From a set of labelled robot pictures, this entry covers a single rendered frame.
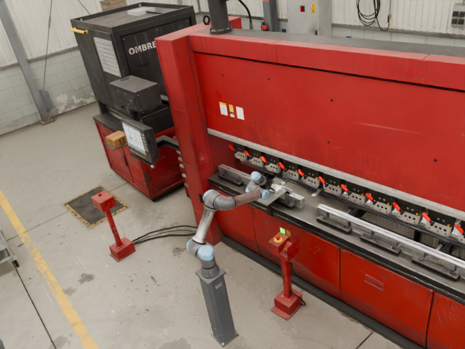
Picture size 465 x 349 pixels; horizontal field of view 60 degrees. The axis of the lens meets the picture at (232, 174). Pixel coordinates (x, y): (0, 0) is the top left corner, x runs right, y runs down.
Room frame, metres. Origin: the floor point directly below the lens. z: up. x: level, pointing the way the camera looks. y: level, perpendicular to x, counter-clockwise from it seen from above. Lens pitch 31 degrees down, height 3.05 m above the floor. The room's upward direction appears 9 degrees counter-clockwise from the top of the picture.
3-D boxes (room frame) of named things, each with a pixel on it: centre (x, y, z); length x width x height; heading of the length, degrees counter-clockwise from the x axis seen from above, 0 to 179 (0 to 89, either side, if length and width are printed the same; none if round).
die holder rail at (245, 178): (3.46, -0.05, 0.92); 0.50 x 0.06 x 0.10; 40
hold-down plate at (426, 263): (1.93, -1.27, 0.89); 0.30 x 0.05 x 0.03; 40
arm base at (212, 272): (2.34, 0.29, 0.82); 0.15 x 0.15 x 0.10
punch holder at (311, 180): (2.75, -0.64, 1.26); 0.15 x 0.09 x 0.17; 40
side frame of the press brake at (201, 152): (3.89, 0.09, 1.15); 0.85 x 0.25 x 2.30; 130
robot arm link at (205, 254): (2.35, 0.29, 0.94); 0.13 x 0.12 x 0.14; 36
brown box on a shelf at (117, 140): (4.55, 1.32, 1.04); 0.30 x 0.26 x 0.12; 35
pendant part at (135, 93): (3.68, 0.78, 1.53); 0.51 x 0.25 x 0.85; 37
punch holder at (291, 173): (2.90, -0.52, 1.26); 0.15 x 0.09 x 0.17; 40
